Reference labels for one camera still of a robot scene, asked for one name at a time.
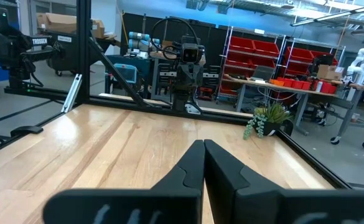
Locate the small cardboard box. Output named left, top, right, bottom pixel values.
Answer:
left=317, top=64, right=345, bottom=81

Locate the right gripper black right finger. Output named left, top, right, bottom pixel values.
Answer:
left=203, top=139, right=364, bottom=224

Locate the black recycling bin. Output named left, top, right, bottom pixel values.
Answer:
left=43, top=29, right=114, bottom=77

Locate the black diagonal gantry brace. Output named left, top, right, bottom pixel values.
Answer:
left=88, top=37, right=147, bottom=108

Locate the black gantry post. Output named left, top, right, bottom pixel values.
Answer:
left=75, top=0, right=92, bottom=105

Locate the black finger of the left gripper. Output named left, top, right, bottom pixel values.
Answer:
left=190, top=63, right=201, bottom=90
left=181, top=63, right=191, bottom=90

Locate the white robot figure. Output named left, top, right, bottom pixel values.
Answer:
left=346, top=42, right=364, bottom=86

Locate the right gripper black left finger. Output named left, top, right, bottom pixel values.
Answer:
left=43, top=139, right=206, bottom=224

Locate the silver aluminium strut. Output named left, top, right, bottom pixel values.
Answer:
left=60, top=73, right=83, bottom=113

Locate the grey laptop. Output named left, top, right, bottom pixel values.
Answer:
left=251, top=65, right=276, bottom=82

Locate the dark teal cart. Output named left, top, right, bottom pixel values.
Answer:
left=105, top=54, right=154, bottom=94

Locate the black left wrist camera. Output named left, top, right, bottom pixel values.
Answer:
left=180, top=35, right=206, bottom=63

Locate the large cardboard box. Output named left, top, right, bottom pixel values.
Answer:
left=37, top=12, right=105, bottom=40

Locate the potted succulent plant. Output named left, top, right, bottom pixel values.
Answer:
left=243, top=102, right=294, bottom=141

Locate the teach pendant with screen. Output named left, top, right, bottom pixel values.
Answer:
left=113, top=63, right=138, bottom=85

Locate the silver mounting bracket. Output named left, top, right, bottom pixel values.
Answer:
left=184, top=102, right=203, bottom=115

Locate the shelf with red bins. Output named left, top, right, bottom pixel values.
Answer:
left=217, top=26, right=346, bottom=103

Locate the black frame clip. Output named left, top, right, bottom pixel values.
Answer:
left=9, top=125, right=44, bottom=138

